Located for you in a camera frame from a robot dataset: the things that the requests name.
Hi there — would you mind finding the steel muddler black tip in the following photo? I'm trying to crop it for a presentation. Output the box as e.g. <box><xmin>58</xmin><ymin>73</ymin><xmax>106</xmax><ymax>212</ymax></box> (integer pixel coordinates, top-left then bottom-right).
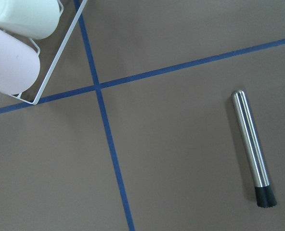
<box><xmin>232</xmin><ymin>90</ymin><xmax>277</xmax><ymax>208</ymax></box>

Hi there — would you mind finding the pink plastic cup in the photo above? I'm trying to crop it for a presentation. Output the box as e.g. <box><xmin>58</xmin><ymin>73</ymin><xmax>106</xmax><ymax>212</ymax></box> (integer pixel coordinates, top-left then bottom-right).
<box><xmin>0</xmin><ymin>30</ymin><xmax>40</xmax><ymax>95</ymax></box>

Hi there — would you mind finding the white plastic cup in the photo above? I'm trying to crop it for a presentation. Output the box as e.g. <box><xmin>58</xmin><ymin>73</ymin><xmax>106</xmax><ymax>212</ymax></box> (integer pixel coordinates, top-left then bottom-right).
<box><xmin>0</xmin><ymin>0</ymin><xmax>64</xmax><ymax>39</ymax></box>

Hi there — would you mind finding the white wire cup rack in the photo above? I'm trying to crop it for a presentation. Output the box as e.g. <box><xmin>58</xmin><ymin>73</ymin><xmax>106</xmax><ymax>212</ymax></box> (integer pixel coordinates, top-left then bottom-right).
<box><xmin>9</xmin><ymin>0</ymin><xmax>88</xmax><ymax>105</ymax></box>

